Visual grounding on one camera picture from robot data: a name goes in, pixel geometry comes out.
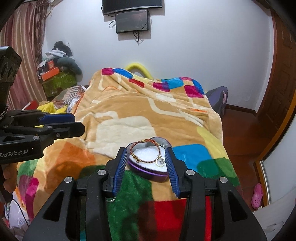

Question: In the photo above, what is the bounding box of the yellow foam tube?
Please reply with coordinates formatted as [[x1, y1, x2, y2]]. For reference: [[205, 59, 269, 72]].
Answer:
[[125, 62, 153, 79]]

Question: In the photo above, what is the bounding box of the pink clog shoe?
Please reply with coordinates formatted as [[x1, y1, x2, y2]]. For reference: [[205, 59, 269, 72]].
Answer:
[[251, 183, 263, 210]]

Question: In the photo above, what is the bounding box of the orange box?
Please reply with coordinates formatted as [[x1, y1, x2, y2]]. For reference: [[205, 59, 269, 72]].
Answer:
[[41, 67, 60, 81]]

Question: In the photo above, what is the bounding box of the colourful patchwork fleece blanket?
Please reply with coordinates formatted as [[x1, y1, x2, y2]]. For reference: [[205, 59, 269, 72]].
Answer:
[[16, 68, 240, 240]]

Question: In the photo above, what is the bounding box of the white sliding door with hearts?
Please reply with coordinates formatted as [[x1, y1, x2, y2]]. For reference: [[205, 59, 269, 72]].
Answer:
[[263, 120, 295, 204]]

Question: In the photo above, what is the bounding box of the red gold braided bracelet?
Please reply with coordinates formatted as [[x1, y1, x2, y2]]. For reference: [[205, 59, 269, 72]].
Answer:
[[128, 138, 162, 164]]

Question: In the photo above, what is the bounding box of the grey purple backpack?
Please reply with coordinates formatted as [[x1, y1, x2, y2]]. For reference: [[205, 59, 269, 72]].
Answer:
[[205, 86, 228, 118]]

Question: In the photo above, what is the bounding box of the black wall television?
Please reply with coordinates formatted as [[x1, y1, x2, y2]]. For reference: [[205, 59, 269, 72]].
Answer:
[[102, 0, 163, 15]]

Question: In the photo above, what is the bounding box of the brown wooden door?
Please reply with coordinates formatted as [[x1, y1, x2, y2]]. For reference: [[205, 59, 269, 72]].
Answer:
[[257, 11, 295, 160]]

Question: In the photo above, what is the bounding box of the small black wall monitor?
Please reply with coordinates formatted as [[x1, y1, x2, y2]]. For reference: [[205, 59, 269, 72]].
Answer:
[[115, 9, 150, 34]]

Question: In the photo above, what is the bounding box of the striped patterned pillow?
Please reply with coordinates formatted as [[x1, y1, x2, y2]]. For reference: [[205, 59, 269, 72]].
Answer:
[[52, 85, 86, 113]]

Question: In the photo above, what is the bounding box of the striped red curtain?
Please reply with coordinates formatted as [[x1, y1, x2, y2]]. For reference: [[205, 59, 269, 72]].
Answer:
[[0, 0, 50, 110]]

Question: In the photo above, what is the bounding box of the yellow cloth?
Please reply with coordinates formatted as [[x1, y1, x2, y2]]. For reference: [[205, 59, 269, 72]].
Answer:
[[37, 102, 67, 114]]

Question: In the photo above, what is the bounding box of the purple heart-shaped tin box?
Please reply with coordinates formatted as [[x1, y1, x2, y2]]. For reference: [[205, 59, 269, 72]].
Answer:
[[126, 137, 171, 183]]

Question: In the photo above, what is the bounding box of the pile of clothes and boxes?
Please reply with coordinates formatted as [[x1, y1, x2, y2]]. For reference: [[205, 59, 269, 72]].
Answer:
[[37, 41, 83, 83]]

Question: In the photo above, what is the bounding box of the green cardboard box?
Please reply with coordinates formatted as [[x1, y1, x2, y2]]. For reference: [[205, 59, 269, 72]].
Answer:
[[42, 72, 77, 97]]

